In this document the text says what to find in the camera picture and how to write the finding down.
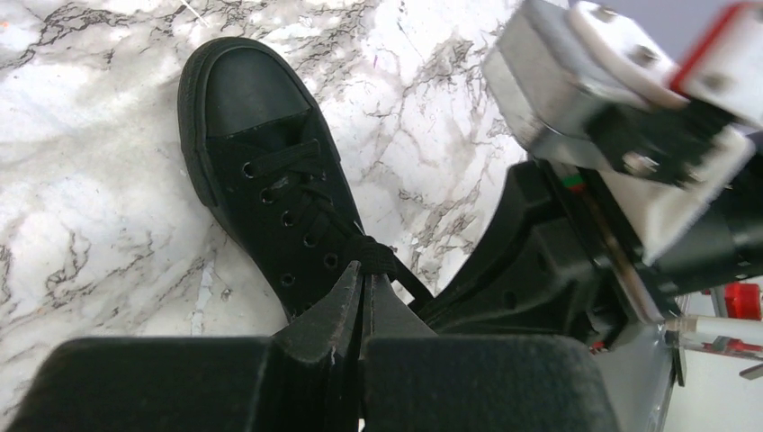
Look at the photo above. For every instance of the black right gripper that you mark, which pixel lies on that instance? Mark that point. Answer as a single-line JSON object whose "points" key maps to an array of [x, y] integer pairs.
{"points": [[539, 267]]}

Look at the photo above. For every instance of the black canvas sneaker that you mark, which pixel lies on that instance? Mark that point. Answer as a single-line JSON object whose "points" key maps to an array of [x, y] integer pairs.
{"points": [[238, 100]]}

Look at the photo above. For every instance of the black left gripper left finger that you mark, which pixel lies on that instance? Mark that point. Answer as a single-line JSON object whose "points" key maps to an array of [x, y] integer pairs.
{"points": [[321, 347]]}

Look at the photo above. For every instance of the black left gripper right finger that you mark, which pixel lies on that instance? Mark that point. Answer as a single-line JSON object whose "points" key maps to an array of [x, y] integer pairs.
{"points": [[385, 315]]}

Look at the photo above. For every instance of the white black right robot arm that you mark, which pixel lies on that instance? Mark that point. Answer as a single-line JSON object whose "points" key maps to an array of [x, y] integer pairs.
{"points": [[723, 246]]}

